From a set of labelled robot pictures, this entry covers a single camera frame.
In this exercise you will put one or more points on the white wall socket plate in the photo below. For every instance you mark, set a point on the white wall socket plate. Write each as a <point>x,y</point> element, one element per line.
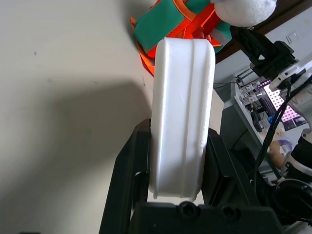
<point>291,36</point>

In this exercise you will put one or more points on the cluttered grey workbench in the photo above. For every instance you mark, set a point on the cluttered grey workbench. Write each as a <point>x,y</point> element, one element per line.
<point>229,117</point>

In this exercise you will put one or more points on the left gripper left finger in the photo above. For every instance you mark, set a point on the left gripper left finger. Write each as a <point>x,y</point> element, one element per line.
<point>126,175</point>

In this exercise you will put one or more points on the white power bank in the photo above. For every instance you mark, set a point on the white power bank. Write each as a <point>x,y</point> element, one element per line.
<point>180,117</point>

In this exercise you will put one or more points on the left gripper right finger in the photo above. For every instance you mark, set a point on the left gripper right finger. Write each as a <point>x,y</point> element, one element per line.
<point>226,175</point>

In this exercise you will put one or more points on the dotted calibration board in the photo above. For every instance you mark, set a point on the dotted calibration board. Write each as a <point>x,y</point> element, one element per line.
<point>290,114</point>

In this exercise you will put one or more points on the green orange backpack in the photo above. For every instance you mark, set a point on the green orange backpack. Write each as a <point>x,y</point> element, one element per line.
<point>148,26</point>

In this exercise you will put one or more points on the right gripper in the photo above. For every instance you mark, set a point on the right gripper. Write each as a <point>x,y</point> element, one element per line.
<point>278,56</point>

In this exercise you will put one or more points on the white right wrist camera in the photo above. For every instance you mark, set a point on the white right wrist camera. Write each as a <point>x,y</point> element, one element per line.
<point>282,78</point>

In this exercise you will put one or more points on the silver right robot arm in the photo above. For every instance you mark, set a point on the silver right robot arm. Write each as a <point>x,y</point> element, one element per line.
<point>302,156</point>

